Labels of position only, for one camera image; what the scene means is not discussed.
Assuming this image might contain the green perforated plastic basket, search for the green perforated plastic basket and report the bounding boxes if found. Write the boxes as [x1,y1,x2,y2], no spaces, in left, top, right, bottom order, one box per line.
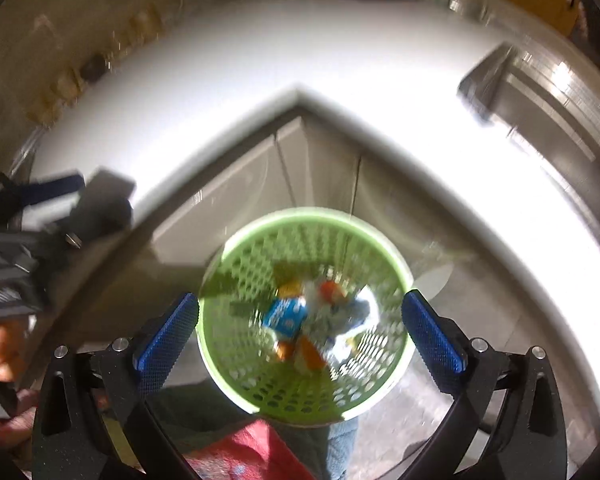
[197,210,415,427]

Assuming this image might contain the grey cabinet door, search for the grey cabinet door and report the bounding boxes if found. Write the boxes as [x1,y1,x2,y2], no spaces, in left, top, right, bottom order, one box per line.
[147,117,311,268]
[352,152,511,441]

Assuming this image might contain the grey cabinet corner panel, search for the grey cabinet corner panel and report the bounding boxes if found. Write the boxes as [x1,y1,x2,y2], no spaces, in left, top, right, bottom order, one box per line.
[275,114,363,218]

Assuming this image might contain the person's left hand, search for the person's left hand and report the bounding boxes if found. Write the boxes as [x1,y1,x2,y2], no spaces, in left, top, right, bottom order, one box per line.
[0,319,40,448]

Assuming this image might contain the small black object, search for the small black object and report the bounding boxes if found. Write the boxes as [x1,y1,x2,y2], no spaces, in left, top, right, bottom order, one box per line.
[81,57,107,82]

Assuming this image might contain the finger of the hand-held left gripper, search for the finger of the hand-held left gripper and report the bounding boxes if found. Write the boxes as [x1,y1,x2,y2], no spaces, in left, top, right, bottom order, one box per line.
[62,170,136,252]
[0,172,86,209]

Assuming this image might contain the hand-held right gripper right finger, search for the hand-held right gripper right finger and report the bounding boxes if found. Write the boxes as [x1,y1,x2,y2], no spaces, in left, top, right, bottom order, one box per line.
[401,289,569,480]

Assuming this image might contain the row of glass jars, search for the row of glass jars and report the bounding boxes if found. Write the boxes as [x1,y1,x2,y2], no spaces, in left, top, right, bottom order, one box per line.
[30,5,166,122]

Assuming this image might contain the yellow orange peel piece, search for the yellow orange peel piece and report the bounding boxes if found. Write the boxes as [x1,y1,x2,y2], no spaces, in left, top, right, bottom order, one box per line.
[276,336,327,369]

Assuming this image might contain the blue and white wrapper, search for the blue and white wrapper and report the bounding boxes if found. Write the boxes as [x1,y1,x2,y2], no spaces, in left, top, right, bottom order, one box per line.
[307,294,374,357]

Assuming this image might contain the small orange scrap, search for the small orange scrap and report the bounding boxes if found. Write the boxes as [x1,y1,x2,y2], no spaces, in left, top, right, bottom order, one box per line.
[319,281,351,306]

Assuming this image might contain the blue denim trousers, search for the blue denim trousers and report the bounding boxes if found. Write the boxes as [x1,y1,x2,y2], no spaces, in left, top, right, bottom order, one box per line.
[325,417,359,480]

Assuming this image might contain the blue and white packet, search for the blue and white packet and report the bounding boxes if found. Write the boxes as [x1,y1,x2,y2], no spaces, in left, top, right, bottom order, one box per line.
[262,296,309,342]

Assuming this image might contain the stainless steel sink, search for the stainless steel sink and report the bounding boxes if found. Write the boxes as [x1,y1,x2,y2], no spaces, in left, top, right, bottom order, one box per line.
[459,42,600,227]

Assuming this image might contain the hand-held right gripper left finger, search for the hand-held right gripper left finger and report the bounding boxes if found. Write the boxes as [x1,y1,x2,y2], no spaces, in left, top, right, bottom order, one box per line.
[30,292,201,480]

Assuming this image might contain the person's red garment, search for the person's red garment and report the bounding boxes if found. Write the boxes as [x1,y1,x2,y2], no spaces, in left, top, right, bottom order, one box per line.
[182,419,326,480]

